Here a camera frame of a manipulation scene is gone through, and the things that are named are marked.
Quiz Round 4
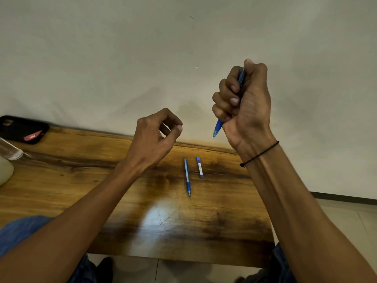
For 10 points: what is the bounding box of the person's left hand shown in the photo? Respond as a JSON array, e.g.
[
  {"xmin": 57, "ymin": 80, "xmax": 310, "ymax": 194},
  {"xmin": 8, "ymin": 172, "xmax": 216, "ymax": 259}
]
[{"xmin": 123, "ymin": 108, "xmax": 183, "ymax": 174}]

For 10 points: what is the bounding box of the person's right hand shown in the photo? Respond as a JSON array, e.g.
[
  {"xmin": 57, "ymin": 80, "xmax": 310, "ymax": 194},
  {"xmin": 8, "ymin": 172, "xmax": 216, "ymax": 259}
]
[{"xmin": 212, "ymin": 59, "xmax": 279, "ymax": 163}]

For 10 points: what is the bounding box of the blue pen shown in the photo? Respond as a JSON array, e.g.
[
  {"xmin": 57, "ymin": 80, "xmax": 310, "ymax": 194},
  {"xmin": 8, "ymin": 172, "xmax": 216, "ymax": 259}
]
[
  {"xmin": 213, "ymin": 68, "xmax": 247, "ymax": 139},
  {"xmin": 184, "ymin": 158, "xmax": 192, "ymax": 199}
]

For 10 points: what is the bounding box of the person's left forearm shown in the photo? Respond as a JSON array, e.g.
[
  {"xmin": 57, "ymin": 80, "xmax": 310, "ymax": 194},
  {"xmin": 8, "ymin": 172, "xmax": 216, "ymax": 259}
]
[{"xmin": 0, "ymin": 160, "xmax": 151, "ymax": 283}]

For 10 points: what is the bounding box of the person's right forearm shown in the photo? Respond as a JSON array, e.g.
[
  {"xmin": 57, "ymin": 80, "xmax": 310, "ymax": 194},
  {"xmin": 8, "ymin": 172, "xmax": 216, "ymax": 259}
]
[{"xmin": 239, "ymin": 142, "xmax": 377, "ymax": 283}]

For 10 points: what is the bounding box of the black shoe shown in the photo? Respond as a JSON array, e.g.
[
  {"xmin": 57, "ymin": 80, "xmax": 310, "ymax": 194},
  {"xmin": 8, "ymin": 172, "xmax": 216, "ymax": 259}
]
[{"xmin": 97, "ymin": 256, "xmax": 114, "ymax": 283}]

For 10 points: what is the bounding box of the black phone with red sticker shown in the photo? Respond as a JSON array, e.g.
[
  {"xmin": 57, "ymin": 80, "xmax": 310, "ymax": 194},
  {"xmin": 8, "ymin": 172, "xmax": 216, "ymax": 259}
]
[{"xmin": 0, "ymin": 115, "xmax": 50, "ymax": 145}]

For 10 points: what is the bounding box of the clear glass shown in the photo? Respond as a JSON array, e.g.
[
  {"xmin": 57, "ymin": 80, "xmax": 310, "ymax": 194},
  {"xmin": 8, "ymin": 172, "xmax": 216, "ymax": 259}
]
[{"xmin": 0, "ymin": 137, "xmax": 24, "ymax": 161}]

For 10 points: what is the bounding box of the person's right leg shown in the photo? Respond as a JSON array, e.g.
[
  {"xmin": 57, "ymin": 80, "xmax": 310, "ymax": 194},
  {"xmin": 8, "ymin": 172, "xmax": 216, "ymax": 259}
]
[{"xmin": 236, "ymin": 243, "xmax": 298, "ymax": 283}]

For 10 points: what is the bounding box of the white round object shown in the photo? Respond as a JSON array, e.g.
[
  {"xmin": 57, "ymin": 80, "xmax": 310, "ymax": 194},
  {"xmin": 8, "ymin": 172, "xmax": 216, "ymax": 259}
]
[{"xmin": 0, "ymin": 156, "xmax": 15, "ymax": 187}]

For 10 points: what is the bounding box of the black string bracelet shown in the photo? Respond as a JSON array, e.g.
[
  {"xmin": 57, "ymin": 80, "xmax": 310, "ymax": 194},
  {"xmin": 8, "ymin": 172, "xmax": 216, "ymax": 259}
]
[{"xmin": 239, "ymin": 141, "xmax": 280, "ymax": 168}]

